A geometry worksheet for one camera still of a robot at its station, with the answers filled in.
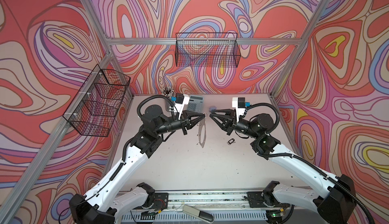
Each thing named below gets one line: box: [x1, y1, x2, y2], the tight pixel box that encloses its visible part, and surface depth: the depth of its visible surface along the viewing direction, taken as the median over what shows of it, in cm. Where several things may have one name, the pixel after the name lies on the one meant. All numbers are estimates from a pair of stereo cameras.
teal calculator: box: [186, 94, 205, 114], surface depth 113 cm
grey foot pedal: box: [182, 204, 215, 224], surface depth 68 cm
